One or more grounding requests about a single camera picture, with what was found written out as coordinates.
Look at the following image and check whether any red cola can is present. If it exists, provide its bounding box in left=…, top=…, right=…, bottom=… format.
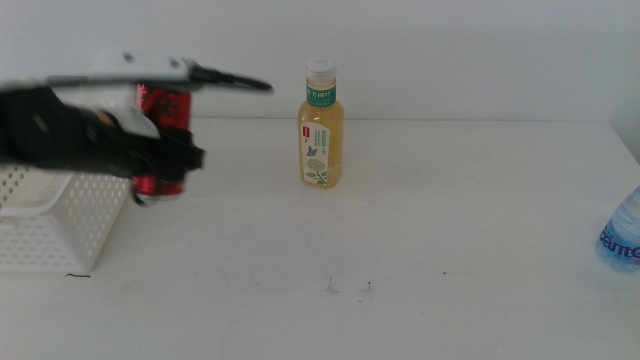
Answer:
left=131, top=83, right=193, bottom=207

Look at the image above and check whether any white perforated plastic basket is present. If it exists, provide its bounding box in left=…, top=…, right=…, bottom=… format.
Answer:
left=0, top=163, right=132, bottom=275

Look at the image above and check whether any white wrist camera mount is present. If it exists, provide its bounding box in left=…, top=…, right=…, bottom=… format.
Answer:
left=44, top=49, right=201, bottom=139

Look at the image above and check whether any yellow tea bottle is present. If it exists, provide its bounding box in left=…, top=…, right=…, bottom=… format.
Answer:
left=297, top=56, right=346, bottom=189

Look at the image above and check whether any clear water bottle blue label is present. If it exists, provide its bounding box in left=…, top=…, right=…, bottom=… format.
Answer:
left=594, top=185, right=640, bottom=274

